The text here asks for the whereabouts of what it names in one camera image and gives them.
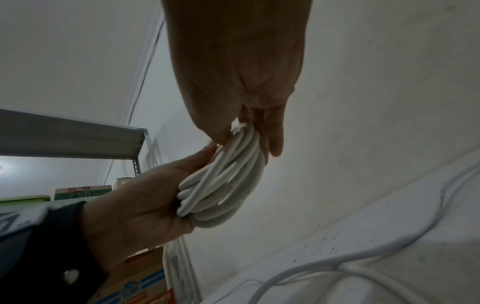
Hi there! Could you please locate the green printed box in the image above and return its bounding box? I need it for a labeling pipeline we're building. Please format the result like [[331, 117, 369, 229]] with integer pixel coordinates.
[[54, 184, 114, 202]]

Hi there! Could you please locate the green tray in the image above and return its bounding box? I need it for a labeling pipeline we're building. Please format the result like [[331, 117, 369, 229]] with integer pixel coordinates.
[[0, 194, 52, 205]]

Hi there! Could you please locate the thin white cable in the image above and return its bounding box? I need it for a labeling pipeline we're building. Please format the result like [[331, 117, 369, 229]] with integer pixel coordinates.
[[245, 166, 480, 304]]

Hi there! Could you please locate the grey metal shelf rack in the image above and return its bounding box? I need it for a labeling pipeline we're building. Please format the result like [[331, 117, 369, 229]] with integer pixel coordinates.
[[0, 108, 204, 304]]

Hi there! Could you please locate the person's right hand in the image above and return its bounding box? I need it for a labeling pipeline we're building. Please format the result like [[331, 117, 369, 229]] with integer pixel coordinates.
[[161, 0, 312, 166]]

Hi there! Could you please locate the person's left hand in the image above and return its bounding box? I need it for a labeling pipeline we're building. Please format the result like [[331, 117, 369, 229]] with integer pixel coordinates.
[[80, 143, 220, 271]]

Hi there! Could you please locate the brown cardboard box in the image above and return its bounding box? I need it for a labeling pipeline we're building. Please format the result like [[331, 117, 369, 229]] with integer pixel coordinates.
[[87, 245, 176, 304]]

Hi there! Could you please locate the thick white cable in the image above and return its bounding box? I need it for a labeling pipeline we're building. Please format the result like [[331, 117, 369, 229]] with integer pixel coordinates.
[[337, 262, 480, 304]]

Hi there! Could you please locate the person's left forearm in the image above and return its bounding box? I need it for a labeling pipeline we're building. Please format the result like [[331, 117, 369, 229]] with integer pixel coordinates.
[[0, 201, 112, 304]]

